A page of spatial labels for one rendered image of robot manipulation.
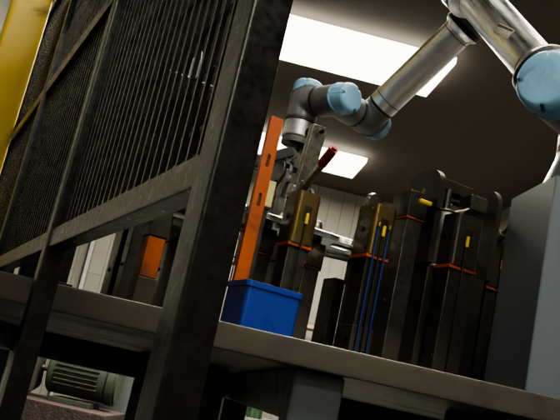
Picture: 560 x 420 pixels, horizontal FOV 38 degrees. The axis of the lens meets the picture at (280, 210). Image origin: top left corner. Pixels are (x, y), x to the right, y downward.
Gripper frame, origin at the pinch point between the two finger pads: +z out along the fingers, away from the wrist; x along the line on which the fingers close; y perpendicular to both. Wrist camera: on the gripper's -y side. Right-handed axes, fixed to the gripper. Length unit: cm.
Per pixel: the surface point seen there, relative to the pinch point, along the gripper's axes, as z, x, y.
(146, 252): 19.5, -18.1, -31.7
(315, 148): -13.8, -16.6, 0.1
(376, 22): -187, 223, 131
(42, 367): 53, 513, 49
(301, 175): -7.1, -15.6, -1.4
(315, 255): 6.4, -2.4, 12.7
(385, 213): -3.0, -22.9, 17.3
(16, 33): -36, 43, -65
